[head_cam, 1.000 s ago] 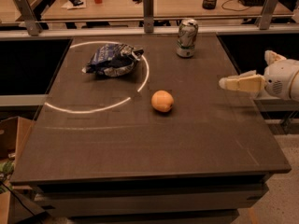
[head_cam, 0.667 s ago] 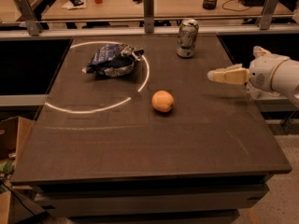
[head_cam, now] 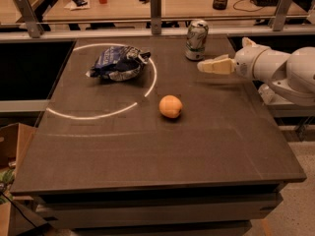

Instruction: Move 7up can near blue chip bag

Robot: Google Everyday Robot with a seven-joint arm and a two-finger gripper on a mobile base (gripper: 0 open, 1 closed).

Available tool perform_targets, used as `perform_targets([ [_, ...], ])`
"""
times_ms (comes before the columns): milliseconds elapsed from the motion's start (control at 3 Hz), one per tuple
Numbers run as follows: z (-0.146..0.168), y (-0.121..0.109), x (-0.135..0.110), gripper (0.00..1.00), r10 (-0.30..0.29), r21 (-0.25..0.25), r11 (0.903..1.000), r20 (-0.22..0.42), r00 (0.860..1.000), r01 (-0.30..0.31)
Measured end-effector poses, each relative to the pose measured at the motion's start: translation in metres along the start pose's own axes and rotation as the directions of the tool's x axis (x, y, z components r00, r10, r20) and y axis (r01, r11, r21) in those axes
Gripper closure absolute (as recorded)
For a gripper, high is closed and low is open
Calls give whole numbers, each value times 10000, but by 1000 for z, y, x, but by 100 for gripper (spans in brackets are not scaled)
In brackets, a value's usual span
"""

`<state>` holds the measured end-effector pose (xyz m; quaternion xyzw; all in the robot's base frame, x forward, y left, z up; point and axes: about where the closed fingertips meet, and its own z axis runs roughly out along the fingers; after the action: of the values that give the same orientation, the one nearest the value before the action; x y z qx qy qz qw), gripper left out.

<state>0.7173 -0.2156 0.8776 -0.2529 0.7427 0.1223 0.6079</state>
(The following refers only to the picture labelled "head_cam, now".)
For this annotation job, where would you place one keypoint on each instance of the green white 7up can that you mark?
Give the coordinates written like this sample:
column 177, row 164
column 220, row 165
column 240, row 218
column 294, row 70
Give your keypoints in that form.
column 196, row 40

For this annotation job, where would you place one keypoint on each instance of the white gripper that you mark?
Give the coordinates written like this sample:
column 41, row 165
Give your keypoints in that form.
column 246, row 64

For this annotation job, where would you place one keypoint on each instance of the blue crumpled chip bag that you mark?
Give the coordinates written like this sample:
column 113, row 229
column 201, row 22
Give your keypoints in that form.
column 119, row 63

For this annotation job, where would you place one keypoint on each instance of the middle metal rail bracket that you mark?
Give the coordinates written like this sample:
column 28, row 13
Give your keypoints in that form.
column 155, row 6

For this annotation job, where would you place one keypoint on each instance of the right metal rail bracket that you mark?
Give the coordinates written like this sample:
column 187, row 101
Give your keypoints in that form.
column 277, row 21

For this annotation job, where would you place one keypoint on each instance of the metal rail bracket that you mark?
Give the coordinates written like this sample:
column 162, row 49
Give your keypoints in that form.
column 155, row 6
column 34, row 27
column 277, row 21

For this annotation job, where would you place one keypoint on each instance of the black mesh cup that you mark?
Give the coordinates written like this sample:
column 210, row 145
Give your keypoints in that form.
column 220, row 4

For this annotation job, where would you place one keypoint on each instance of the orange fruit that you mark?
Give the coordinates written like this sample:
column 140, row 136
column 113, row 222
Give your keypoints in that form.
column 170, row 106

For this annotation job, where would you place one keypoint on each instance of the left metal rail bracket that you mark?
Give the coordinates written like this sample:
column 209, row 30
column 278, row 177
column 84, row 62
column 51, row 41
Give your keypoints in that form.
column 34, row 27

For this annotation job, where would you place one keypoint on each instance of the brown cardboard box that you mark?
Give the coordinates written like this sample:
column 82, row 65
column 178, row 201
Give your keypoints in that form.
column 17, row 213

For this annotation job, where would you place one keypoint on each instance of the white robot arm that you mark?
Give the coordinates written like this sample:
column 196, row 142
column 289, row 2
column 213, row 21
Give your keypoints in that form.
column 291, row 76

